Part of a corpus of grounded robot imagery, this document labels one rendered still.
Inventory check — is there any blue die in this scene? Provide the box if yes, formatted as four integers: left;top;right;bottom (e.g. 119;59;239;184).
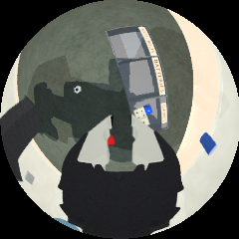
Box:
143;105;152;115

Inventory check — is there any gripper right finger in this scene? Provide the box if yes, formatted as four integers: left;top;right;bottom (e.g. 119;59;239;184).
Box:
130;115;184;193

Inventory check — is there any grey rack of labelled bins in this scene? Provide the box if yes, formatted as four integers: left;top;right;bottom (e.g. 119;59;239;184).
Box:
106;26;168;131

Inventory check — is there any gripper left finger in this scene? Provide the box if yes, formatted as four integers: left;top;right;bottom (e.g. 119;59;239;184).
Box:
58;116;114;190

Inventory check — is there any white domino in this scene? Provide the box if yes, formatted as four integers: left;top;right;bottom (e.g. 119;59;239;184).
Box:
134;107;149;125

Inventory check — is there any silver hex nut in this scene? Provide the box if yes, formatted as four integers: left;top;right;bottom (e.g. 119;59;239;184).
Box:
75;86;81;93

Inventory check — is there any red and white eraser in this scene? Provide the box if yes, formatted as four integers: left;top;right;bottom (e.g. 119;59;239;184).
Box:
108;136;115;144

